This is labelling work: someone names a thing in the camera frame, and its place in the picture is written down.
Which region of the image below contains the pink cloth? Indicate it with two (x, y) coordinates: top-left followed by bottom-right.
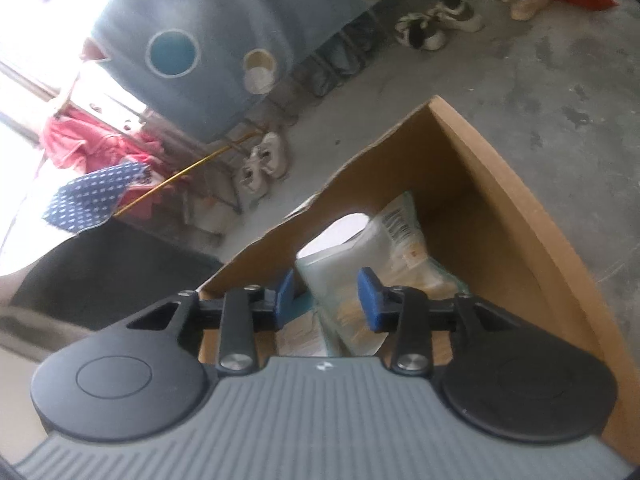
(42, 106), (173, 211)

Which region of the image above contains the barcode labelled plastic bag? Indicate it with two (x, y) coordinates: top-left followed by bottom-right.
(369, 191), (427, 273)

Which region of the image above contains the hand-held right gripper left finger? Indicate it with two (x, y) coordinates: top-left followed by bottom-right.
(127, 268), (297, 376)

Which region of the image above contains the dark grey cushion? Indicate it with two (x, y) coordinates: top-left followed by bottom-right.
(9, 219), (224, 313)

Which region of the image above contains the brown cardboard box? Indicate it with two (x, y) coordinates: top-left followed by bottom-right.
(197, 95), (640, 457)

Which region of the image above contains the clear plastic package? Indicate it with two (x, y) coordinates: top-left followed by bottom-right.
(295, 212), (373, 313)

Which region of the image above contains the blue blanket with circles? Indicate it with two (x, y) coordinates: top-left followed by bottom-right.
(90, 0), (402, 147)

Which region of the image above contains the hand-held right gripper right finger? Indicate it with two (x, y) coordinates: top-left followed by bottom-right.
(356, 267), (507, 377)

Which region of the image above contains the black and white shoe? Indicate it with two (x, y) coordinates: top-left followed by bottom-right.
(395, 12), (447, 51)
(429, 0), (484, 34)

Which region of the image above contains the plastic bag of wooden sticks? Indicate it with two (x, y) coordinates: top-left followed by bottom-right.
(320, 260), (471, 357)

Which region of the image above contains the blue star print cloth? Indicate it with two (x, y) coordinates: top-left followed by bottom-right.
(42, 162), (152, 234)

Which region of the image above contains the yellow stick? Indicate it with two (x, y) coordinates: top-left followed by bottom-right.
(112, 132), (262, 219)

